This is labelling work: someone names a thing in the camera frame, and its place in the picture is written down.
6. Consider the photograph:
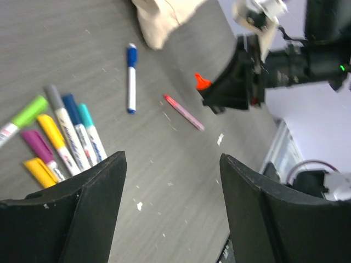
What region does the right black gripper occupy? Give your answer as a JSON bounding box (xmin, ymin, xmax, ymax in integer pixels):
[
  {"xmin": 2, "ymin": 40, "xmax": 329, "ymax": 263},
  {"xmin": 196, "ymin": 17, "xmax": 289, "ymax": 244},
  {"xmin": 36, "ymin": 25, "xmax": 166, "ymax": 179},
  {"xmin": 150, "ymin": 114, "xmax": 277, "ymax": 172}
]
[{"xmin": 201, "ymin": 35, "xmax": 265, "ymax": 114}]

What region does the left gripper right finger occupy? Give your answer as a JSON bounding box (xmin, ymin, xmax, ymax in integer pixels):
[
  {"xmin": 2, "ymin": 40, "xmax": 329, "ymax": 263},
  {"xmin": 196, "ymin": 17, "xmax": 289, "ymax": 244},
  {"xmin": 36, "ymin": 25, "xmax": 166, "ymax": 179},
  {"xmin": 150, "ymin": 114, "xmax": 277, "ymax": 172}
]
[{"xmin": 220, "ymin": 154, "xmax": 350, "ymax": 262}]

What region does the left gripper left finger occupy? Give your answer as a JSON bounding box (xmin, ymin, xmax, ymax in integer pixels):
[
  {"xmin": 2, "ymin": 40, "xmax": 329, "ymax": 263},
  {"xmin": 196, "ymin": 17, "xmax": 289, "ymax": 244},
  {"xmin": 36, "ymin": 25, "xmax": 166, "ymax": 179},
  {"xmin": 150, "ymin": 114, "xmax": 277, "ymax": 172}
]
[{"xmin": 1, "ymin": 151, "xmax": 127, "ymax": 262}]

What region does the orange black highlighter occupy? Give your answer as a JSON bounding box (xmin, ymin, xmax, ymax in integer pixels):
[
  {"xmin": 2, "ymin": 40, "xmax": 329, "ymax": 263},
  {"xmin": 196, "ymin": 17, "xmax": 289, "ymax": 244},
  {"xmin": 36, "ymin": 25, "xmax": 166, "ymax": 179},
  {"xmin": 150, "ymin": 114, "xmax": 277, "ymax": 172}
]
[{"xmin": 194, "ymin": 73, "xmax": 212, "ymax": 91}]

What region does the pink pen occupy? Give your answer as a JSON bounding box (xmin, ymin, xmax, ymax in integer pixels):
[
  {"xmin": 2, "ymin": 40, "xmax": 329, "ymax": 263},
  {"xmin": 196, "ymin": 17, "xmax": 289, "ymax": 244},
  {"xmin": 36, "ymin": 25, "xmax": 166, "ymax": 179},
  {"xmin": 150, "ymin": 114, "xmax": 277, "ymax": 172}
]
[{"xmin": 164, "ymin": 94, "xmax": 205, "ymax": 131}]

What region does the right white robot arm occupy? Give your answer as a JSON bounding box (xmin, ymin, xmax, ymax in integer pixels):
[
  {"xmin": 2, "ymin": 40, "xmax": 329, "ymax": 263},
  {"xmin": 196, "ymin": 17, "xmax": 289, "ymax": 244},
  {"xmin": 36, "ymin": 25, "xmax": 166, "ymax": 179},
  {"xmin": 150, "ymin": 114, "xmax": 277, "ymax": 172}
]
[{"xmin": 197, "ymin": 1, "xmax": 350, "ymax": 114}]

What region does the orange cap marker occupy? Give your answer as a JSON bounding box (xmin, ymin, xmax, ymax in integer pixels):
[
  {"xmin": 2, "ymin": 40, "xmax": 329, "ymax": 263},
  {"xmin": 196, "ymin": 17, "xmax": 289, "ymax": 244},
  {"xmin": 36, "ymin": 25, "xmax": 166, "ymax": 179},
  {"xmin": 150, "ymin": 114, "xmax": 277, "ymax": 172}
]
[{"xmin": 23, "ymin": 157, "xmax": 56, "ymax": 188}]

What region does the grey cap marker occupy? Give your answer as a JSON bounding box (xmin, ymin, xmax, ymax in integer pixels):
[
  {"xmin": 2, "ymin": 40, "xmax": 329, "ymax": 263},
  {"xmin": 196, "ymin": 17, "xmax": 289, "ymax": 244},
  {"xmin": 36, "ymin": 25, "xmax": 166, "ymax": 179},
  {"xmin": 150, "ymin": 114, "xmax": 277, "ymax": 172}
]
[{"xmin": 44, "ymin": 84, "xmax": 91, "ymax": 171}]

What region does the teal cap marker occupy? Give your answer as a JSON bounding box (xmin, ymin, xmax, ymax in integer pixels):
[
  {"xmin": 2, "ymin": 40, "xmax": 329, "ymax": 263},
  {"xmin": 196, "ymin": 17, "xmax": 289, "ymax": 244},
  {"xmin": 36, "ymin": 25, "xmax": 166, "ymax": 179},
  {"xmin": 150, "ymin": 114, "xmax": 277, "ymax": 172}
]
[{"xmin": 77, "ymin": 104, "xmax": 107, "ymax": 162}]

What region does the purple cap marker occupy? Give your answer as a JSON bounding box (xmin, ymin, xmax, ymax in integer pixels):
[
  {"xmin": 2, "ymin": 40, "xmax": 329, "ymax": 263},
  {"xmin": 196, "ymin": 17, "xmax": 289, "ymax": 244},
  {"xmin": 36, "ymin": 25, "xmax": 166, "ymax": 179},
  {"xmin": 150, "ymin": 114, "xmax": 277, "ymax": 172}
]
[{"xmin": 21, "ymin": 129, "xmax": 66, "ymax": 182}]

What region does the beige cloth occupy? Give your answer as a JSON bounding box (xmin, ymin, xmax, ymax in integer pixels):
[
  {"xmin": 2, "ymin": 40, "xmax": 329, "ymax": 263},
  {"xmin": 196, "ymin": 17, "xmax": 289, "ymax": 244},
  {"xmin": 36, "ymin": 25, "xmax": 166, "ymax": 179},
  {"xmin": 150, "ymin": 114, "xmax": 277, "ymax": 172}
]
[{"xmin": 132, "ymin": 0, "xmax": 205, "ymax": 50}]

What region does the yellow cap marker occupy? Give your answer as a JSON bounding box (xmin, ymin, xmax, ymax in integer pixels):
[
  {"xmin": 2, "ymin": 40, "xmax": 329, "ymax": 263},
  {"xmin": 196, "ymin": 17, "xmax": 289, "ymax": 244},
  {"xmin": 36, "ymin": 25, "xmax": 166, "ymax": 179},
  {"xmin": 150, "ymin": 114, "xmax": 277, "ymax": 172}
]
[{"xmin": 37, "ymin": 114, "xmax": 81, "ymax": 176}]

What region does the blue cap white marker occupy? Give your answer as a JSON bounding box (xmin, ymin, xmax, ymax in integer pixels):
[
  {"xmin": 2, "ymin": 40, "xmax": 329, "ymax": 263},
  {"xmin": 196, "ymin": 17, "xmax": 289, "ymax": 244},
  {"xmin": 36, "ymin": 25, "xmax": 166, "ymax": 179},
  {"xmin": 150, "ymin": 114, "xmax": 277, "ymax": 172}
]
[{"xmin": 127, "ymin": 43, "xmax": 138, "ymax": 114}]

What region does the green cap white marker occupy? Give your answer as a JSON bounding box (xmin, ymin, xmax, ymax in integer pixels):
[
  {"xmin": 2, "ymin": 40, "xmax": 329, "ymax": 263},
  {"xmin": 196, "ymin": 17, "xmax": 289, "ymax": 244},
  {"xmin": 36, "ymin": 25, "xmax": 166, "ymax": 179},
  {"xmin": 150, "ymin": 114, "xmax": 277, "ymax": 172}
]
[{"xmin": 1, "ymin": 95, "xmax": 48, "ymax": 147}]

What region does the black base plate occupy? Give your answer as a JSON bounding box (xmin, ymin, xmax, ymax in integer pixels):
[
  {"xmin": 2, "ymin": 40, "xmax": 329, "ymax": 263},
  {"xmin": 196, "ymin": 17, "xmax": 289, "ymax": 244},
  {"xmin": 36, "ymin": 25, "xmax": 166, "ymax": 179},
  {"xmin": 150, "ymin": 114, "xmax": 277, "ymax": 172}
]
[{"xmin": 216, "ymin": 235, "xmax": 236, "ymax": 263}]

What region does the aluminium rail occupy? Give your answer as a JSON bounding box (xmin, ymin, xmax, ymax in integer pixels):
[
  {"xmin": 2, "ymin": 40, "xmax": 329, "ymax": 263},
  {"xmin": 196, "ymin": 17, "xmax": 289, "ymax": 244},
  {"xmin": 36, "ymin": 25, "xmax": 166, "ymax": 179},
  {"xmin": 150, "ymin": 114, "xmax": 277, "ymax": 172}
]
[{"xmin": 259, "ymin": 120, "xmax": 303, "ymax": 183}]

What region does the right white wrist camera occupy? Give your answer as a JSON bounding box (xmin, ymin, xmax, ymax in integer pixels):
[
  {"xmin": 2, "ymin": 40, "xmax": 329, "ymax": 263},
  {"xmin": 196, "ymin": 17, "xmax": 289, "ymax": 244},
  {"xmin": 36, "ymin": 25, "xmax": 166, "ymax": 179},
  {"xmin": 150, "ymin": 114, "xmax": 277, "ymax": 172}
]
[{"xmin": 233, "ymin": 0, "xmax": 287, "ymax": 61}]

